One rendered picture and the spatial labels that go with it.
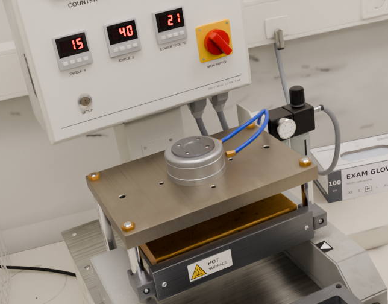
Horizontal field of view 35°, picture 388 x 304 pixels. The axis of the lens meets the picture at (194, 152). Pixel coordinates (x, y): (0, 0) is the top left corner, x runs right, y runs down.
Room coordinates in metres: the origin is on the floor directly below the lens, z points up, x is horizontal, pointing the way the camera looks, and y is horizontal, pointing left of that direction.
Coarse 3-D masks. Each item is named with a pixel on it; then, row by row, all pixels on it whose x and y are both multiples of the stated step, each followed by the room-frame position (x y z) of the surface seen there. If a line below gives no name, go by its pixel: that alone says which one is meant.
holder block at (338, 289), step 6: (324, 288) 0.59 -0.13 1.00; (330, 288) 0.59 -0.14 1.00; (336, 288) 0.59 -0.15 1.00; (342, 288) 0.59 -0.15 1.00; (312, 294) 0.59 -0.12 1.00; (318, 294) 0.58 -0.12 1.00; (324, 294) 0.58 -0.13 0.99; (330, 294) 0.58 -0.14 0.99; (336, 294) 0.58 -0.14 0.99; (342, 294) 0.58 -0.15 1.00; (348, 294) 0.58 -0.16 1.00; (300, 300) 0.58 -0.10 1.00; (306, 300) 0.58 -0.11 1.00; (312, 300) 0.58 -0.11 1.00; (318, 300) 0.57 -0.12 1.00; (324, 300) 0.57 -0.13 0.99; (330, 300) 0.58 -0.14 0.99; (336, 300) 0.58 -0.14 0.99; (342, 300) 0.57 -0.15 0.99; (348, 300) 0.57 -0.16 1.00; (354, 300) 0.56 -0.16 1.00; (360, 300) 0.56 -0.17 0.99
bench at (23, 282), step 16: (0, 256) 1.15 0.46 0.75; (16, 256) 1.14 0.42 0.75; (32, 256) 1.13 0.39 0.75; (48, 256) 1.12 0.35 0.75; (64, 256) 1.11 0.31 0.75; (384, 256) 0.94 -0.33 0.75; (16, 272) 1.08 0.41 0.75; (32, 272) 1.07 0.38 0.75; (48, 272) 1.06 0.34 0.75; (384, 272) 0.89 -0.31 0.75; (0, 288) 1.03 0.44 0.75; (16, 288) 1.02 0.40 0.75; (32, 288) 1.01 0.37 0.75; (48, 288) 1.01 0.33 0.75; (64, 288) 1.00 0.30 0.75
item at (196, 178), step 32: (256, 128) 0.84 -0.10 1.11; (160, 160) 0.78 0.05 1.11; (192, 160) 0.70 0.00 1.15; (224, 160) 0.74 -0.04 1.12; (256, 160) 0.74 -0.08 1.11; (288, 160) 0.72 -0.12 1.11; (96, 192) 0.72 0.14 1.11; (128, 192) 0.71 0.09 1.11; (160, 192) 0.69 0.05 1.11; (192, 192) 0.68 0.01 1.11; (224, 192) 0.67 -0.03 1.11; (256, 192) 0.67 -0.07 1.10; (128, 224) 0.62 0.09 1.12; (160, 224) 0.62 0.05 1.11; (192, 224) 0.63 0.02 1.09
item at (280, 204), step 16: (240, 208) 0.70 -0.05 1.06; (256, 208) 0.70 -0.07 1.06; (272, 208) 0.69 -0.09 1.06; (288, 208) 0.69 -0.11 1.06; (208, 224) 0.68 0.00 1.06; (224, 224) 0.67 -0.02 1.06; (240, 224) 0.67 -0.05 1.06; (256, 224) 0.67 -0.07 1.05; (160, 240) 0.66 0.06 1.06; (176, 240) 0.65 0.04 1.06; (192, 240) 0.65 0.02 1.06; (208, 240) 0.65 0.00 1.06; (144, 256) 0.68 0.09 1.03; (160, 256) 0.62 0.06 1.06
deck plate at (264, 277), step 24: (72, 240) 0.89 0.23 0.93; (96, 240) 0.88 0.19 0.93; (120, 240) 0.87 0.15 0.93; (144, 264) 0.79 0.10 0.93; (264, 264) 0.74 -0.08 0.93; (288, 264) 0.73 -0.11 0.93; (96, 288) 0.75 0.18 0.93; (192, 288) 0.71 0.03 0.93; (216, 288) 0.71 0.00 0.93; (240, 288) 0.70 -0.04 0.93; (264, 288) 0.69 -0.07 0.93; (288, 288) 0.68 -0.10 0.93; (312, 288) 0.67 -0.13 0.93
